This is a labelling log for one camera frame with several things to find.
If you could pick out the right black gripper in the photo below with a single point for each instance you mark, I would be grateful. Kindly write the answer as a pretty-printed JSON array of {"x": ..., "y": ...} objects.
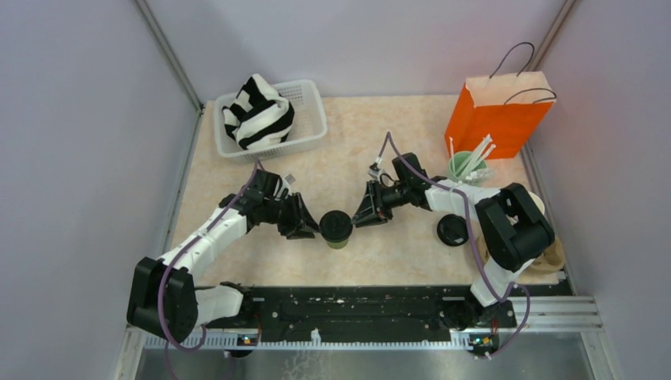
[{"x": 366, "y": 215}]

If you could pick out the white wrapped straws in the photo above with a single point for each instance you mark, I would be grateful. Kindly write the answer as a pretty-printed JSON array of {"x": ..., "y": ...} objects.
[{"x": 484, "y": 149}]

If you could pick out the green straw holder cup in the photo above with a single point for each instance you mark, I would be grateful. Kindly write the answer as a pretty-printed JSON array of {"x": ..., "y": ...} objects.
[{"x": 468, "y": 168}]

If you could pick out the green paper coffee cup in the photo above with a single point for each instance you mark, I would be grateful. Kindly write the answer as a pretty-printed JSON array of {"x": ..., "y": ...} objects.
[{"x": 339, "y": 243}]

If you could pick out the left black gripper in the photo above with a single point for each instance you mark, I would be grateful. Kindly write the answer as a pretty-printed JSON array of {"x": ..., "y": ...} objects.
[{"x": 299, "y": 211}]

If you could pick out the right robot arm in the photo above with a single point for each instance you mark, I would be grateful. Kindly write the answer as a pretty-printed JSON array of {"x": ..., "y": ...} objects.
[{"x": 514, "y": 228}]

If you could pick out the cardboard cup carrier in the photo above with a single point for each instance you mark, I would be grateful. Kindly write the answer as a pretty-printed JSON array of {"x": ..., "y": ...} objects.
[{"x": 550, "y": 261}]

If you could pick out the stack of paper cups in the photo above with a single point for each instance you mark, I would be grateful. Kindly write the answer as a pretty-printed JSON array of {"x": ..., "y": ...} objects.
[{"x": 538, "y": 202}]

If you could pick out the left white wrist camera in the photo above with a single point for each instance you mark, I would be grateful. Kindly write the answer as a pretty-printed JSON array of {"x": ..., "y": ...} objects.
[{"x": 287, "y": 181}]

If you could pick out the orange paper bag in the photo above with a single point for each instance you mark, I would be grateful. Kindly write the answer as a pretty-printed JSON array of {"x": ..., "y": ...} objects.
[{"x": 506, "y": 107}]

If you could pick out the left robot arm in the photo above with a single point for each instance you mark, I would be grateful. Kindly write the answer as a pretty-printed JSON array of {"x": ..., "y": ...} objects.
[{"x": 164, "y": 299}]

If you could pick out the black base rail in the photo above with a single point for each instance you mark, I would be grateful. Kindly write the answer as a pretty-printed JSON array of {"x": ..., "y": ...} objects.
[{"x": 363, "y": 314}]

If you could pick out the white plastic basket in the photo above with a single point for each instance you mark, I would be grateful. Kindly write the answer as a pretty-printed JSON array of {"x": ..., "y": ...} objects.
[{"x": 309, "y": 127}]

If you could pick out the black lid on table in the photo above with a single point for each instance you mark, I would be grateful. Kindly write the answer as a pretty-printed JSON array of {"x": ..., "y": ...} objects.
[{"x": 452, "y": 230}]

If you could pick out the black white striped cloth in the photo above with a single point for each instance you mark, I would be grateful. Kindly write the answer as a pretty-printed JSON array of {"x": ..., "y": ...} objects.
[{"x": 259, "y": 117}]

